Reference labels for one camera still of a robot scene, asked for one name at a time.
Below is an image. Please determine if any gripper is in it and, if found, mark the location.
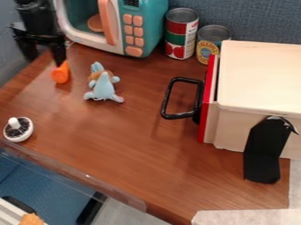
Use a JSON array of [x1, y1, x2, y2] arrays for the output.
[[11, 5, 69, 68]]

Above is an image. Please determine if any orange toy carrot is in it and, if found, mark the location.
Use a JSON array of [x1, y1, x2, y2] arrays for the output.
[[50, 60, 72, 85]]

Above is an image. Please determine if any blue plush animal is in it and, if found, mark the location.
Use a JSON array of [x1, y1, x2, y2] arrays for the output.
[[82, 61, 126, 105]]

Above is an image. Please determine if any toy microwave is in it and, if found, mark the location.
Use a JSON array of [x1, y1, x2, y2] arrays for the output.
[[53, 0, 171, 59]]

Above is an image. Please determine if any white toy mushroom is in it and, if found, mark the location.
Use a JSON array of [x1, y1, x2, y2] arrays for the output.
[[2, 116, 36, 143]]

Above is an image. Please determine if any red and green can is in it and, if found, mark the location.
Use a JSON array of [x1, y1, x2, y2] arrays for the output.
[[163, 7, 201, 61]]

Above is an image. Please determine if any yellow and blue can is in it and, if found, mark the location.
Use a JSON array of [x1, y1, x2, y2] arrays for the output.
[[195, 24, 233, 66]]

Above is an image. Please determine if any cabinet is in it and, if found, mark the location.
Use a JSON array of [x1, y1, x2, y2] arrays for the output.
[[202, 40, 301, 185]]

